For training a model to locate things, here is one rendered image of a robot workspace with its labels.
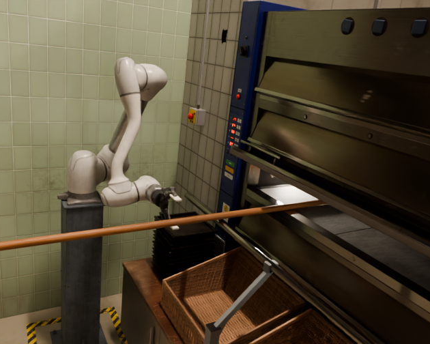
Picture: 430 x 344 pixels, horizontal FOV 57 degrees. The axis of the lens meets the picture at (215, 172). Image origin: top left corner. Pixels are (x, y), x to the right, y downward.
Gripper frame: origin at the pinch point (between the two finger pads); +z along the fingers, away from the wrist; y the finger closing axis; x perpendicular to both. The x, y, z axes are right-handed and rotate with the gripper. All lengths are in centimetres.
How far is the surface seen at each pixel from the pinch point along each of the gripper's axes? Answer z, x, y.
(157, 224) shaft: 9.7, 13.1, -1.0
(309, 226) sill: 27, -54, 0
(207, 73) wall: -83, -54, -55
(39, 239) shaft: 10, 57, -1
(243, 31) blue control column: -43, -51, -81
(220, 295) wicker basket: -12, -39, 60
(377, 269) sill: 65, -53, 0
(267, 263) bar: 46.2, -15.5, 1.1
